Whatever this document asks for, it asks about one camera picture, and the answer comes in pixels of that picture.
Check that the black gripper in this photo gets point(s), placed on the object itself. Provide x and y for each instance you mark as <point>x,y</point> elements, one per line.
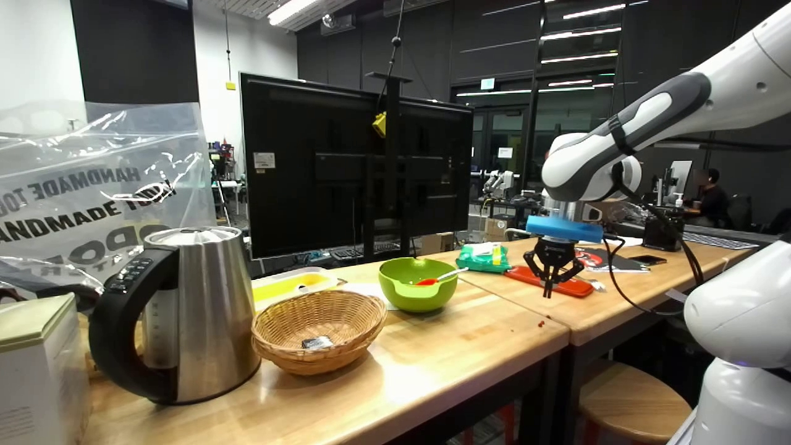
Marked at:
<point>555,262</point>

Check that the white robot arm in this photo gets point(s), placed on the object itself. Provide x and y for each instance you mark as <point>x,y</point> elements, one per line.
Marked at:
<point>740,88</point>

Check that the white box green lid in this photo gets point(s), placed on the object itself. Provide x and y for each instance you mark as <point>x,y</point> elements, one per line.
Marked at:
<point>43,376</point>

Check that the red black printed booklet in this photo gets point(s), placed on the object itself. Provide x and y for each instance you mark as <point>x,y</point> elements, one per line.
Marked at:
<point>599,260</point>

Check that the green snack bag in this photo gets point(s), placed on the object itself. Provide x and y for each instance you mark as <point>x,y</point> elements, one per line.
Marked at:
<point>483,259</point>

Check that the green plastic bowl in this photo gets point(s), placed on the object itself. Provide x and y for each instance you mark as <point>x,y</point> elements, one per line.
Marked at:
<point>418,286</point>

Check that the wooden round stool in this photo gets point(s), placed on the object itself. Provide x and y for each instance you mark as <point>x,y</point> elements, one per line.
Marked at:
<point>631,404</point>

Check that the seated person in black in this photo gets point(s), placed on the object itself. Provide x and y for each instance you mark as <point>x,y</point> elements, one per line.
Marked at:
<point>710,204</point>

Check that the woven wicker basket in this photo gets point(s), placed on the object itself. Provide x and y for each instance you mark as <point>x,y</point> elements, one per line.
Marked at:
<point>318,333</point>

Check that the large black monitor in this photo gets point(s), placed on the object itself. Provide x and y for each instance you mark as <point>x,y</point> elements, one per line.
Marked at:
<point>332,167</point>

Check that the yellow flat container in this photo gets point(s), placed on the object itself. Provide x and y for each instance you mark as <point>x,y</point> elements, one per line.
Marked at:
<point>275,288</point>

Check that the stainless steel electric kettle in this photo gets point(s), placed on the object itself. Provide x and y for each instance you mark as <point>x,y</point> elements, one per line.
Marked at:
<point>177,323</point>

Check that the clear printed plastic bag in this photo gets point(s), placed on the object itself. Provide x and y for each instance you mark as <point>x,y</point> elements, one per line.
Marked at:
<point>86,183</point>

